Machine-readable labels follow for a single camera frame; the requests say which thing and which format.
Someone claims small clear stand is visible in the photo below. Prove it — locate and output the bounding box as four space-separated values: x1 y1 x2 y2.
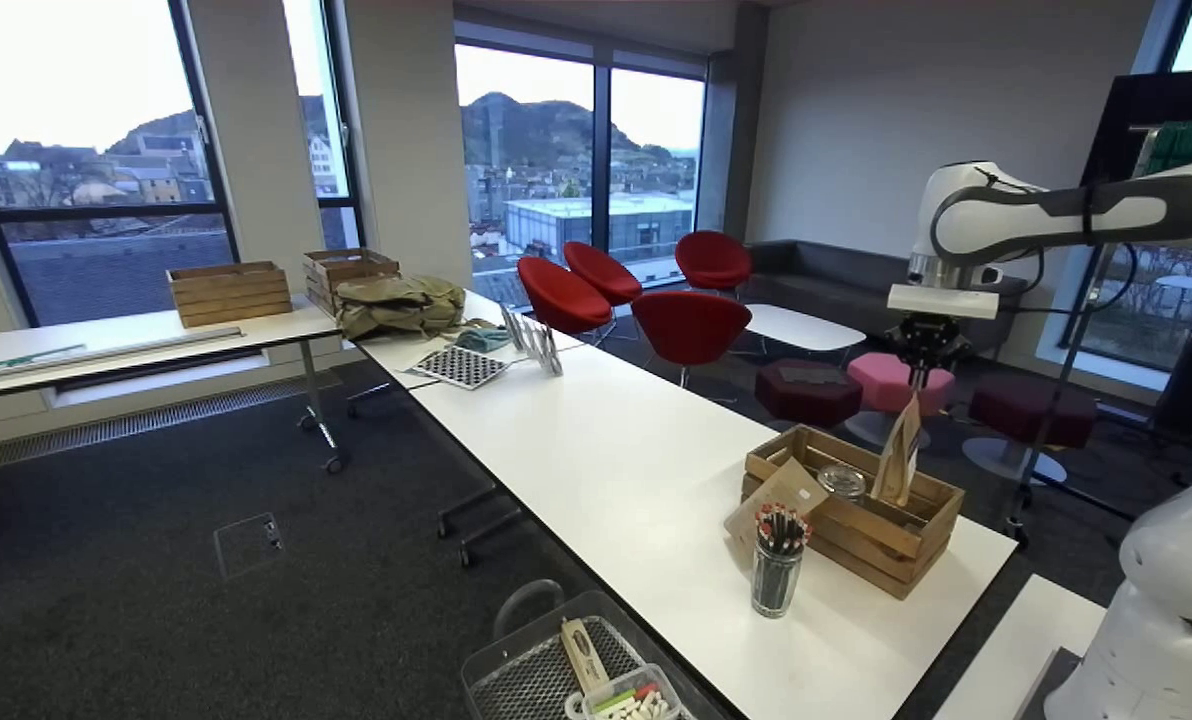
497 302 534 358

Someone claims thin black tripod stand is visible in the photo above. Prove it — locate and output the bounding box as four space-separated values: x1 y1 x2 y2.
1013 292 1099 538

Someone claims mesh pen cup with pens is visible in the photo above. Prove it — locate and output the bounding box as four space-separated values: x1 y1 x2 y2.
748 509 812 623

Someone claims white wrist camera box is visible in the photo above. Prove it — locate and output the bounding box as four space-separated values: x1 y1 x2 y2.
885 281 1003 324

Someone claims white desk with wheeled legs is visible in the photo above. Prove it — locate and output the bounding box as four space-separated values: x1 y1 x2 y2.
0 302 356 481

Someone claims black screen on stand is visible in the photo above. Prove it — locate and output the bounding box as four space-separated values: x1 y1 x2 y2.
1089 68 1192 186

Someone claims teal flat item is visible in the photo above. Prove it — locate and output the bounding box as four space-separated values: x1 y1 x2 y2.
450 318 513 358

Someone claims square floor outlet cover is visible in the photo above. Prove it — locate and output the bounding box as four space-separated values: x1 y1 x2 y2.
207 514 289 579

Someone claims clear glass jar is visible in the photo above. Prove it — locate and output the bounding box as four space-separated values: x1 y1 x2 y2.
812 462 871 504

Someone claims pink round stool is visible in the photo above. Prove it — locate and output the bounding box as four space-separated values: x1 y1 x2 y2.
842 350 955 453

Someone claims dark wooden crate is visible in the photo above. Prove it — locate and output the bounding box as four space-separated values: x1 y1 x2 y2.
303 249 406 311

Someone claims maroon round stool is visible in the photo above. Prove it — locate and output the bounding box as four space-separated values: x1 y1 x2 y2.
751 362 866 431
960 378 1104 487

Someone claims colourful small box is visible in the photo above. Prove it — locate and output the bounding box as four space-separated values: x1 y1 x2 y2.
563 665 695 720

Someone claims red swivel chair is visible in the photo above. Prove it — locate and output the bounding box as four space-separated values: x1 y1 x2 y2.
629 290 755 391
672 230 755 295
561 240 649 310
516 254 617 342

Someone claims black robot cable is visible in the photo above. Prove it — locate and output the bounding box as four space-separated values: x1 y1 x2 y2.
1013 238 1147 324

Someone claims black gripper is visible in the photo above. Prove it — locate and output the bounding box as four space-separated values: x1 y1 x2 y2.
894 318 969 405

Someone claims open wooden slat crate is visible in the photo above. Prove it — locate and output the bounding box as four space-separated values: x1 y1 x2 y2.
739 420 969 606

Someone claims olive green fabric bag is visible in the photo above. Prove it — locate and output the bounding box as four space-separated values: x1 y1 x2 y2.
333 274 466 346

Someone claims grey sofa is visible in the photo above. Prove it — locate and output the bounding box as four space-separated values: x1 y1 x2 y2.
739 238 1007 366

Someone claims grey wire basket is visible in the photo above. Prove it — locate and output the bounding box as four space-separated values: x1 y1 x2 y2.
456 576 701 720

